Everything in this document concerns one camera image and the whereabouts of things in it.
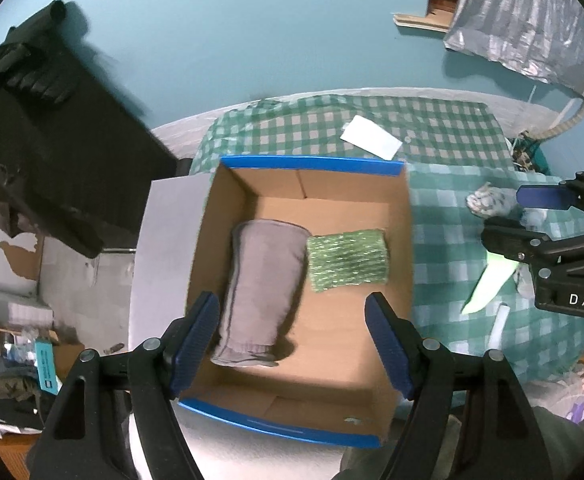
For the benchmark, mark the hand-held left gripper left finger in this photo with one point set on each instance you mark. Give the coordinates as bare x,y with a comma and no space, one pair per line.
199,340

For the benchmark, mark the black plastic bag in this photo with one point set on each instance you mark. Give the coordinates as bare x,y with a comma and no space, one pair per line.
2,135

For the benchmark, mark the brown cardboard carton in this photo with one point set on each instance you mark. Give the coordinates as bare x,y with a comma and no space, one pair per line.
69,357

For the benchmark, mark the grey patterned cloth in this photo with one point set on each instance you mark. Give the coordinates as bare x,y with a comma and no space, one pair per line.
489,200

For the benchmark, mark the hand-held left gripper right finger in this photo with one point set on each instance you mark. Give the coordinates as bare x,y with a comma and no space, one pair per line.
389,345

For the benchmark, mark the pile of dark clothes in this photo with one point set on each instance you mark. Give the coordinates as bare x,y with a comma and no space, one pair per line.
2,395

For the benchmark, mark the green mesh sponge cloth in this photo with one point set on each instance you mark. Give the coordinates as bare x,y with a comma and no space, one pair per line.
347,260

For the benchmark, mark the white cloth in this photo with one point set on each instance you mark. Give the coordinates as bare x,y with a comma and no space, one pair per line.
498,325

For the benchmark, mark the green checked tablecloth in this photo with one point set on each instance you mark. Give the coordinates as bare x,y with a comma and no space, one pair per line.
447,125

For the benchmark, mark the cardboard box with blue rim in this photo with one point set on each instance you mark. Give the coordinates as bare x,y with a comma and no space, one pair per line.
332,350

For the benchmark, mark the teal carton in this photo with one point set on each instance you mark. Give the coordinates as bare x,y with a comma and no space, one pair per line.
47,367

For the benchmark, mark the light green cloth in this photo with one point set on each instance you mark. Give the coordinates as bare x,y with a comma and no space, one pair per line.
487,282

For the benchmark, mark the silver tarp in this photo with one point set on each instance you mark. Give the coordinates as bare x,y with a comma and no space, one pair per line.
512,20

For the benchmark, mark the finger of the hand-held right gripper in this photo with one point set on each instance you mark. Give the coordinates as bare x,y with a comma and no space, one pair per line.
542,197
507,240

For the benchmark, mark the grey folded towel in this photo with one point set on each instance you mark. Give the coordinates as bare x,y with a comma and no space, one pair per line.
262,285

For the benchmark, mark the white paper card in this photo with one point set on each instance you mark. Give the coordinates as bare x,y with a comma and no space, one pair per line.
372,137

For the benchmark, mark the teal bag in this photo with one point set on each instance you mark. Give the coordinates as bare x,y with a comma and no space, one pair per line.
532,155

